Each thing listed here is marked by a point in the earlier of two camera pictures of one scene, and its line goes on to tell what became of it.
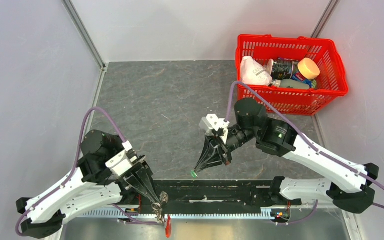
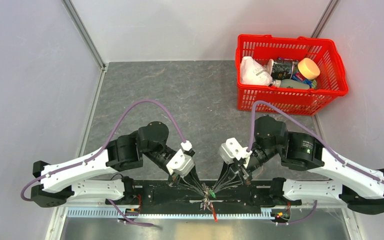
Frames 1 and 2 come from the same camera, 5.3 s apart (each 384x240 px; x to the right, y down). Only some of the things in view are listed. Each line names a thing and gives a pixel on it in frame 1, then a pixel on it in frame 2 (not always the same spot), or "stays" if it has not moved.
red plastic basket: x=288 y=100 stays
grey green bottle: x=291 y=83 stays
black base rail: x=176 y=194 stays
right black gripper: x=220 y=152 to x=236 y=171
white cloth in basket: x=252 y=73 stays
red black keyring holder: x=168 y=224 to x=206 y=203
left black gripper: x=140 y=173 to x=192 y=177
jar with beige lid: x=308 y=71 stays
